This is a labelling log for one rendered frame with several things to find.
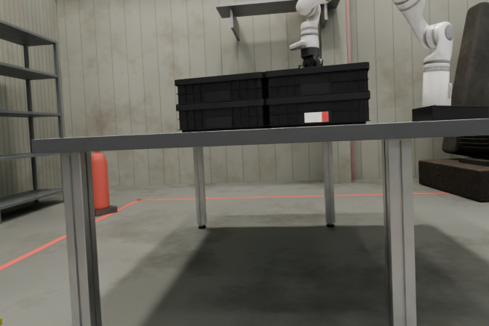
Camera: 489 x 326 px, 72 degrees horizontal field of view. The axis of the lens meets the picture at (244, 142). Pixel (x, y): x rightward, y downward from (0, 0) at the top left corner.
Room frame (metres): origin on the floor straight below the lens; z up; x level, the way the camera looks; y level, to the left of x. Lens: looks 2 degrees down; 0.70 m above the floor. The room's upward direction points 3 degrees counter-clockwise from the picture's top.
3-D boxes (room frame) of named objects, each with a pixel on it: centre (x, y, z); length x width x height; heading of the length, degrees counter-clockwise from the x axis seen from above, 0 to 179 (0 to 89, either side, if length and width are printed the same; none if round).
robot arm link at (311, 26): (1.40, -0.29, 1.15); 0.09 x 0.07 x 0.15; 132
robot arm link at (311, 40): (1.39, -0.27, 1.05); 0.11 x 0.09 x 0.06; 116
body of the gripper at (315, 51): (1.40, -0.29, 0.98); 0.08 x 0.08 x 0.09
